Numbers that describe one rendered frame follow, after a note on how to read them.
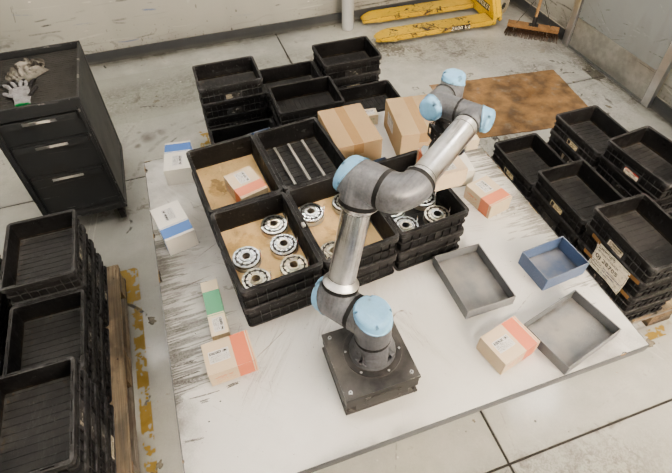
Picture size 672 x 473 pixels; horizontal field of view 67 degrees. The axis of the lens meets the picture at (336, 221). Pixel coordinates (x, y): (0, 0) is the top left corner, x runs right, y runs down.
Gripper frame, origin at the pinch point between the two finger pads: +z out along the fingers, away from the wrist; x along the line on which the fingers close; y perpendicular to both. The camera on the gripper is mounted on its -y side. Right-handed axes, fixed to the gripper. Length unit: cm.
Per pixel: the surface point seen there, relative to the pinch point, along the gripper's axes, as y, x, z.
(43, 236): 76, 163, 60
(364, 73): 159, -33, 60
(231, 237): 14, 78, 26
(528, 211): -2, -47, 40
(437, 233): -11.6, 3.8, 24.6
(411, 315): -33, 23, 40
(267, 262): -2, 68, 27
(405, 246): -12.9, 17.6, 25.3
